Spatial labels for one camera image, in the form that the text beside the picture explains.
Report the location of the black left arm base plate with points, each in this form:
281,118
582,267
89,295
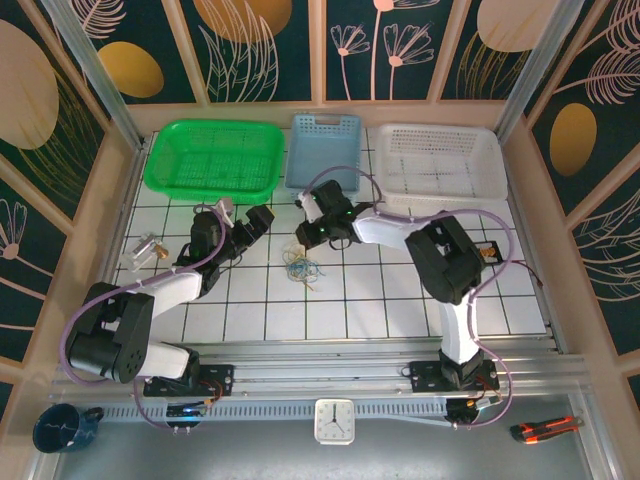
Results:
220,380

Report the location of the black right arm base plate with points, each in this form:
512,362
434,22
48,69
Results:
425,377

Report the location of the green plastic basket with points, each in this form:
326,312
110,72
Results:
215,150

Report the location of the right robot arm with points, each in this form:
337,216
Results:
380,227

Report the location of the aluminium side rail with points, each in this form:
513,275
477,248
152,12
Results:
530,240
125,210

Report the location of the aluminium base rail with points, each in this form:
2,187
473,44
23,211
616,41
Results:
320,370

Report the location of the light blue plastic basket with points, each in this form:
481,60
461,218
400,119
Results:
325,150

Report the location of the white plastic basket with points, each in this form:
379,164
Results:
440,160

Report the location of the white square clock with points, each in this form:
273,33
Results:
334,421

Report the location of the dark blue mug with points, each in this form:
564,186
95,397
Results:
57,430

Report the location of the orange black utility knife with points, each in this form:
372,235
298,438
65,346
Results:
545,430

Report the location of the black controller board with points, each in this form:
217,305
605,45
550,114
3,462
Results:
187,412
470,407

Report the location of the aluminium frame post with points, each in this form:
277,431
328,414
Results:
95,75
540,70

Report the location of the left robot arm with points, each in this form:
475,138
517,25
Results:
170,290

